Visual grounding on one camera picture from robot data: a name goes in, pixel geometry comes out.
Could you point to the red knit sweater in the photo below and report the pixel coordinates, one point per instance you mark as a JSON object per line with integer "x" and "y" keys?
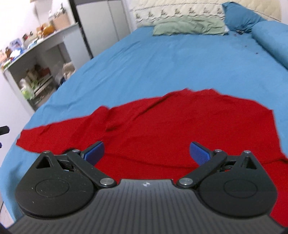
{"x": 150, "y": 138}

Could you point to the white shelf unit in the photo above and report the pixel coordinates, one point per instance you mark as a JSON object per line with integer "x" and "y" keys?
{"x": 63, "y": 46}

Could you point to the blue bed sheet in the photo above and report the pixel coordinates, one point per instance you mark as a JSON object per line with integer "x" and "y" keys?
{"x": 144, "y": 66}

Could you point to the cream quilted headboard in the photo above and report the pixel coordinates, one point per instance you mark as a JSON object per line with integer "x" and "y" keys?
{"x": 146, "y": 12}

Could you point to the white wardrobe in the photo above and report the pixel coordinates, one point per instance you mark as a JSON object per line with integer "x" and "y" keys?
{"x": 103, "y": 23}

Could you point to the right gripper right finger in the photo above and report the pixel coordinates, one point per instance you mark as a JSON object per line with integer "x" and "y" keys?
{"x": 236, "y": 186}

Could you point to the blue duvet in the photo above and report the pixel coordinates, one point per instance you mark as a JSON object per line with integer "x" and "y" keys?
{"x": 272, "y": 36}

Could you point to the dark blue pillow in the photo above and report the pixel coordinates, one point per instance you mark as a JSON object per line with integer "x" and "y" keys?
{"x": 239, "y": 18}

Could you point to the green pillow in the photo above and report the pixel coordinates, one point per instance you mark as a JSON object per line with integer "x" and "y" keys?
{"x": 190, "y": 25}

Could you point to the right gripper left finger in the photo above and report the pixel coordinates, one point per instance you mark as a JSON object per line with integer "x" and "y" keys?
{"x": 60, "y": 185}

